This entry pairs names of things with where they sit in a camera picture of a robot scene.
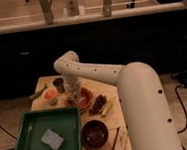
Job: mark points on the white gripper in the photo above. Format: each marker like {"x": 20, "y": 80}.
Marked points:
{"x": 72, "y": 87}

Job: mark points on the orange red bowl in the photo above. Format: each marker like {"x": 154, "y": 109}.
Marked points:
{"x": 86, "y": 99}

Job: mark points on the dark brown patterned towel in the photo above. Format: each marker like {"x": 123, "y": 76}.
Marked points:
{"x": 98, "y": 104}

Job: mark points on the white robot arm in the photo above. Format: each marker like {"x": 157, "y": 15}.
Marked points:
{"x": 147, "y": 115}

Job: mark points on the dark maroon bowl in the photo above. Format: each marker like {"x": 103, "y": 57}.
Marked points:
{"x": 94, "y": 134}

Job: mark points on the green vegetable toy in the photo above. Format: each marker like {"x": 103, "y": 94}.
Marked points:
{"x": 38, "y": 93}

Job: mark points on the green plastic tray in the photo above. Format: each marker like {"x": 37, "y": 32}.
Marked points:
{"x": 51, "y": 129}

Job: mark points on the grey blue sponge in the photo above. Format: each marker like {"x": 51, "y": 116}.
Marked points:
{"x": 52, "y": 139}

